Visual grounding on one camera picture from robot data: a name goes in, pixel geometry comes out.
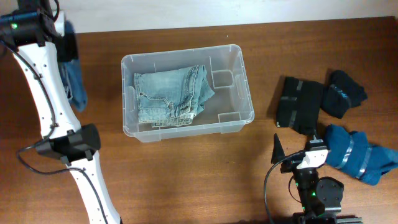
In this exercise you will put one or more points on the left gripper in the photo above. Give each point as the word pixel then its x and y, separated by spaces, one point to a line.
pixel 73 48

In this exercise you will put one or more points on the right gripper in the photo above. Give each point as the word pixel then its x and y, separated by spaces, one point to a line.
pixel 277 154

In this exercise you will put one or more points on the black garment with tape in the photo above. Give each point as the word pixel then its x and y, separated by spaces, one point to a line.
pixel 299 105
pixel 342 94

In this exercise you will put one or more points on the dark blue jeans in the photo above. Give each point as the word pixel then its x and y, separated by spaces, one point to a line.
pixel 70 71

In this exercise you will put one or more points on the light blue jeans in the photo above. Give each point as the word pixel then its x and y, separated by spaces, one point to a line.
pixel 172 98

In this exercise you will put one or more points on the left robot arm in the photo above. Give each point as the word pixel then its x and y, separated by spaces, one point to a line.
pixel 44 44

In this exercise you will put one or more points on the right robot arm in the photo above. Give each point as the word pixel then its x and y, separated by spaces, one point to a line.
pixel 319 197

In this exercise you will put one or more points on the blue rolled garment with tape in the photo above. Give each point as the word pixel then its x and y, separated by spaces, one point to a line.
pixel 351 153

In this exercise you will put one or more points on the black rolled garment with tape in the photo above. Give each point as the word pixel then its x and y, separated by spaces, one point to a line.
pixel 342 94

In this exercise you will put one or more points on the clear plastic storage bin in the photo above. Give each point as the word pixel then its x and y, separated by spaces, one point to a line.
pixel 227 111

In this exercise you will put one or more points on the black aluminium rail base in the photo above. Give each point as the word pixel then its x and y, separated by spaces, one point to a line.
pixel 328 218

